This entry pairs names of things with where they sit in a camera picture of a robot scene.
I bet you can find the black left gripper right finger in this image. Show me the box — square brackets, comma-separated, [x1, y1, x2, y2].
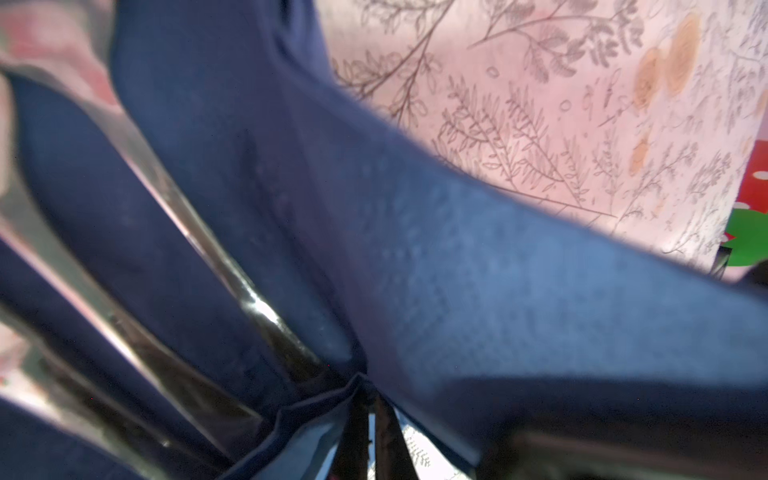
[374, 395, 419, 480]

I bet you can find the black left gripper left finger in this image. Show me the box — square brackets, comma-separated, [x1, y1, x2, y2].
[328, 390, 369, 480]

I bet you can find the dark blue paper napkin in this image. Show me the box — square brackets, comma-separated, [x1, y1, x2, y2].
[1, 1, 767, 479]

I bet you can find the silver metal knife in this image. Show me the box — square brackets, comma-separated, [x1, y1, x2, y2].
[1, 306, 227, 479]

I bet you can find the silver metal spoon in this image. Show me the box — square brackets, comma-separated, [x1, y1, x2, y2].
[59, 59, 343, 391]

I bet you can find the silver metal fork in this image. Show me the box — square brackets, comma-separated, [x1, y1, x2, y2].
[1, 166, 271, 461]

